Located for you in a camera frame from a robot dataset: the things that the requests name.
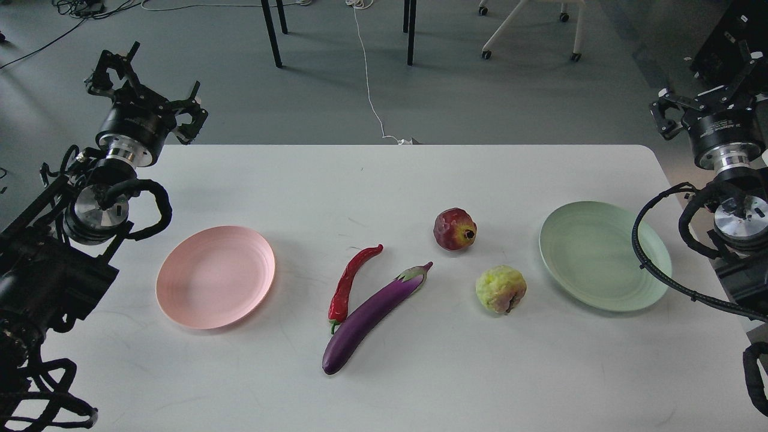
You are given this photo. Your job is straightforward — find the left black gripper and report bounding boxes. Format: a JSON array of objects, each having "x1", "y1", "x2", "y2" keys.
[{"x1": 85, "y1": 41, "x2": 208, "y2": 167}]

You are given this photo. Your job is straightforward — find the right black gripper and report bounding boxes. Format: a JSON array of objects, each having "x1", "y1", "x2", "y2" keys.
[{"x1": 649, "y1": 51, "x2": 767, "y2": 170}]

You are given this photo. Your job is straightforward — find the red chili pepper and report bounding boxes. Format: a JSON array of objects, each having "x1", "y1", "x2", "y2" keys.
[{"x1": 327, "y1": 244, "x2": 384, "y2": 335}]

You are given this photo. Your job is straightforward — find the yellow green custard apple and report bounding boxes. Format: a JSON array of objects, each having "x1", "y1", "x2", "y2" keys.
[{"x1": 475, "y1": 265, "x2": 527, "y2": 315}]

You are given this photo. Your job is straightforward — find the red pomegranate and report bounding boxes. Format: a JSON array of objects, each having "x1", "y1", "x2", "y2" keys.
[{"x1": 433, "y1": 208, "x2": 477, "y2": 251}]

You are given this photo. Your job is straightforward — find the purple eggplant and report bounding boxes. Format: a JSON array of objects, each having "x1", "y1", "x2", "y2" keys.
[{"x1": 322, "y1": 262, "x2": 434, "y2": 376}]

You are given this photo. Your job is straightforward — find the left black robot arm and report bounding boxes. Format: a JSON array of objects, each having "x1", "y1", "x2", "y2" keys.
[{"x1": 1, "y1": 42, "x2": 208, "y2": 431}]

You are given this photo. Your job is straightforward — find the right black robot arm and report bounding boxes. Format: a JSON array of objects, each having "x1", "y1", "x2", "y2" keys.
[{"x1": 631, "y1": 47, "x2": 767, "y2": 323}]

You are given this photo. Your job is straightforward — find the black equipment case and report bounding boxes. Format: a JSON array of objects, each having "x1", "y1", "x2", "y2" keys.
[{"x1": 691, "y1": 1, "x2": 767, "y2": 87}]

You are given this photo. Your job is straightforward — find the black table leg left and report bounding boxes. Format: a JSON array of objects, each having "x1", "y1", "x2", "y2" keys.
[{"x1": 260, "y1": 0, "x2": 288, "y2": 68}]

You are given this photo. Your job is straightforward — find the black table leg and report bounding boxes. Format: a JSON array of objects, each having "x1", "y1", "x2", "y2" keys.
[
  {"x1": 260, "y1": 0, "x2": 288, "y2": 68},
  {"x1": 401, "y1": 0, "x2": 418, "y2": 66}
]

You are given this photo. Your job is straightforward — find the pink plate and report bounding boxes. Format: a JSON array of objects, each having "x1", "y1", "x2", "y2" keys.
[{"x1": 155, "y1": 225, "x2": 276, "y2": 330}]

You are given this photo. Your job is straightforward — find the green plate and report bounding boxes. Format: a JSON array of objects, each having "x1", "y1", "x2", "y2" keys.
[{"x1": 538, "y1": 200, "x2": 668, "y2": 313}]

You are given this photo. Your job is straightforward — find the white rolling chair base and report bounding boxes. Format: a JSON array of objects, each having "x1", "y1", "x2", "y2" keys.
[{"x1": 478, "y1": 0, "x2": 586, "y2": 62}]

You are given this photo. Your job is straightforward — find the black table leg right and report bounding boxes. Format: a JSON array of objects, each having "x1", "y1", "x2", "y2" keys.
[{"x1": 401, "y1": 0, "x2": 418, "y2": 66}]

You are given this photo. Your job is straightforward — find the black cables on floor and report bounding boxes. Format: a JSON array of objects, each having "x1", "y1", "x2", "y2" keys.
[{"x1": 0, "y1": 0, "x2": 145, "y2": 70}]

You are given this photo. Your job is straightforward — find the white cable on floor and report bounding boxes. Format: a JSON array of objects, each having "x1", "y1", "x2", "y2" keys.
[{"x1": 347, "y1": 0, "x2": 413, "y2": 146}]

